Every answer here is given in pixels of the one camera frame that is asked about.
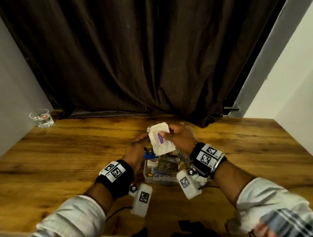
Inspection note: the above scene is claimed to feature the person's right forearm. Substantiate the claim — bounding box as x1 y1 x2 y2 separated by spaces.
213 160 313 237

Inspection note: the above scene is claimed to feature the clear plastic medicine box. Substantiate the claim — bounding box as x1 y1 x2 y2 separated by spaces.
143 123 197 185

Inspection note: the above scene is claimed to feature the white window frame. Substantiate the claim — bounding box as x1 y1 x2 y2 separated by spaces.
229 0 313 119

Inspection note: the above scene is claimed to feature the brown curtain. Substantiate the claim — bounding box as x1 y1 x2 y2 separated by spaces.
0 0 287 128

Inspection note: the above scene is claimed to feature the silver metal bracelet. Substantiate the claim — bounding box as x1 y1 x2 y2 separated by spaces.
209 154 227 180

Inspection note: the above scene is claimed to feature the person's right hand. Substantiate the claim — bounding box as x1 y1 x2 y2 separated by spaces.
166 124 199 157

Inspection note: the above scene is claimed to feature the pile of medicine strips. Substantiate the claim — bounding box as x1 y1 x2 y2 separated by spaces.
146 156 182 183

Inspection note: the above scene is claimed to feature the white paper sachet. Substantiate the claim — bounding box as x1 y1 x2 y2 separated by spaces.
148 122 177 157

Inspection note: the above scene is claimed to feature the clear drinking glass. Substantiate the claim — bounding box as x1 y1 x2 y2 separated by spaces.
29 109 55 129

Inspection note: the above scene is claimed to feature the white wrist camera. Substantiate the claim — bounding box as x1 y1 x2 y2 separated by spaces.
129 183 153 218
176 169 202 200

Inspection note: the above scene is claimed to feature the black camera cable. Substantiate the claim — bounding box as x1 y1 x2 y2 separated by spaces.
105 206 133 223

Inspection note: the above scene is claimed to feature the person's black clothing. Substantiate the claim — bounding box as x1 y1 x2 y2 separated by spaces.
131 219 221 237

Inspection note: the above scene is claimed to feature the person's left forearm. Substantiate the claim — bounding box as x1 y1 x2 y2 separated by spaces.
29 183 114 237

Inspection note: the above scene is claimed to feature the person's left hand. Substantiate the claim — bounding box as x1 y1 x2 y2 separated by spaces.
122 133 150 174

